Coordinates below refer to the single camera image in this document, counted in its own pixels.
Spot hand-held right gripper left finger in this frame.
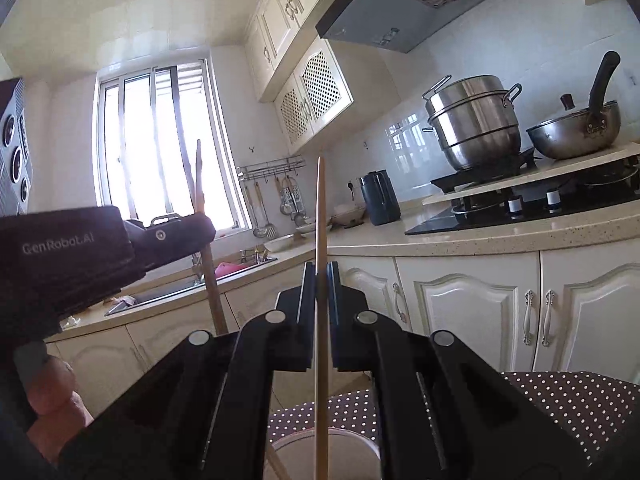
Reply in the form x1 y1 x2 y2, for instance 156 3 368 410
59 261 319 480

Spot wok lid with knob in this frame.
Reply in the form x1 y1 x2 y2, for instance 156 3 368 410
530 93 596 133

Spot black glass gas stove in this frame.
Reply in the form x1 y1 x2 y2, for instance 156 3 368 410
405 165 640 237

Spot pink cup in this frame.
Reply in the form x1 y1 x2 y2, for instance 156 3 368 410
267 427 383 480

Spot stainless steel steamer pot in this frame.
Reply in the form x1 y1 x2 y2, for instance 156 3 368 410
421 75 523 172

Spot black induction cooker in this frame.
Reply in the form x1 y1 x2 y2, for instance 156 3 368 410
431 152 538 194

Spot dark electric kettle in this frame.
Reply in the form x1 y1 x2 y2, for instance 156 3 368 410
360 170 402 226

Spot beige stone slab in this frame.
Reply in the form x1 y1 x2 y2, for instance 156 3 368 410
422 142 640 206

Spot cream kitchen base cabinets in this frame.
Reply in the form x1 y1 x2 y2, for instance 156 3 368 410
45 247 640 406

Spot metal utensil rack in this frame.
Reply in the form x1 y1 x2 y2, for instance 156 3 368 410
236 156 307 184

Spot steel wok with black handle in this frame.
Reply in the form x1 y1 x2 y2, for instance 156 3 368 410
526 51 622 160

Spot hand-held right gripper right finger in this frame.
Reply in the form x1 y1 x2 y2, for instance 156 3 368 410
326 261 588 480

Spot round polka-dot table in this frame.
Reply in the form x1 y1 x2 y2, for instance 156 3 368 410
265 370 640 480

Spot white bowl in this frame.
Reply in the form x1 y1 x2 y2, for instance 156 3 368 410
330 204 369 229
263 234 296 253

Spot person's left hand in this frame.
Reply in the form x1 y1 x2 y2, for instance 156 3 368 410
14 342 96 462

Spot stainless steel sink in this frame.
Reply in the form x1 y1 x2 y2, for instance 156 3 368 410
104 255 278 317

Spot cream wall cabinet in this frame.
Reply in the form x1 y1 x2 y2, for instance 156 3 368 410
244 0 351 102

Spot grey range hood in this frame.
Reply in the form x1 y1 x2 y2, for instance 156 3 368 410
316 0 551 54

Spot lattice door wall cabinet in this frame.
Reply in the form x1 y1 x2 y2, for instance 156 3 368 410
274 37 354 153

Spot hanging kitchen tool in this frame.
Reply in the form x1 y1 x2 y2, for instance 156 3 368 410
290 186 307 227

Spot metal ladle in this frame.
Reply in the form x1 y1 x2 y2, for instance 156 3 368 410
245 183 266 239

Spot slotted metal spatula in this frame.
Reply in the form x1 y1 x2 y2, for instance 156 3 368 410
257 183 277 239

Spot kitchen window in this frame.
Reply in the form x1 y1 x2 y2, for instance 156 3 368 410
92 57 253 241

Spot light wooden chopstick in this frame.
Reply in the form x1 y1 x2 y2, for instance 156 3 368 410
314 156 330 480
264 441 293 480

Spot pink basin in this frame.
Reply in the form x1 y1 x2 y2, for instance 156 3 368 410
212 261 251 277

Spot brown wooden chopstick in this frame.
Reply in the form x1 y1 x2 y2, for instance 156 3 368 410
194 138 230 337

